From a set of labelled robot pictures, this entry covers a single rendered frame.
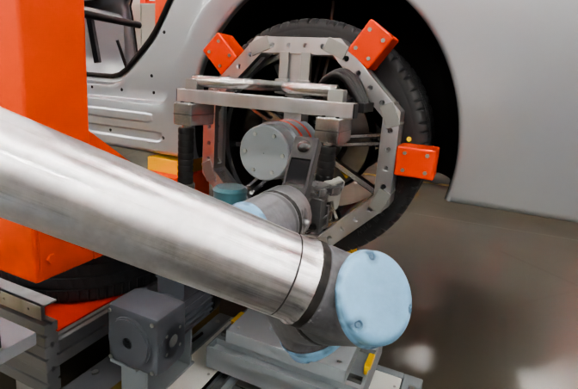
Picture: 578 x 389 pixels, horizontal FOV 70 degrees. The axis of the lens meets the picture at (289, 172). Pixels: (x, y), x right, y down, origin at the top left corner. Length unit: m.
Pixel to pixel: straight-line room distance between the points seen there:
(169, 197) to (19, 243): 0.79
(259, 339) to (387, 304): 1.00
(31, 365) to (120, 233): 1.10
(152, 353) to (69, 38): 0.79
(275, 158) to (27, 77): 0.54
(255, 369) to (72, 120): 0.88
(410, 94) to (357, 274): 0.72
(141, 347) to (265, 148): 0.61
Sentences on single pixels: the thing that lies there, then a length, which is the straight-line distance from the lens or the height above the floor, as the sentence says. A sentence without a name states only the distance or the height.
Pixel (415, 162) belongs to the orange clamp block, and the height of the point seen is 0.85.
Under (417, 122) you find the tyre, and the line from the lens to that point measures 1.07.
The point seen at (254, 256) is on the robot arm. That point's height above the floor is 0.86.
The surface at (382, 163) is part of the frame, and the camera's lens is 1.00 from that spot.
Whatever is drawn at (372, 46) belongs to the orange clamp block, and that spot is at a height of 1.10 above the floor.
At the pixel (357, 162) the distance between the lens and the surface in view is 1.25.
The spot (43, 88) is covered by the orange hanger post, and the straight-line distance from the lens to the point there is 1.05.
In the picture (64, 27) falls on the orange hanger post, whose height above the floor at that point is 1.10.
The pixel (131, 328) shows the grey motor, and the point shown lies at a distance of 1.20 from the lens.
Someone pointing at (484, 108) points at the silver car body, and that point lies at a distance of 1.09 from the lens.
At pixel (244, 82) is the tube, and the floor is 1.00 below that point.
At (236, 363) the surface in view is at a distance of 1.43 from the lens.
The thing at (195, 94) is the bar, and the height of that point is 0.97.
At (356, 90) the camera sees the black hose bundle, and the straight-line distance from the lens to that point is 0.87.
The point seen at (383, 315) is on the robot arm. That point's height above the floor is 0.81.
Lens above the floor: 1.01
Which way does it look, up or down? 12 degrees down
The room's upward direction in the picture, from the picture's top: 4 degrees clockwise
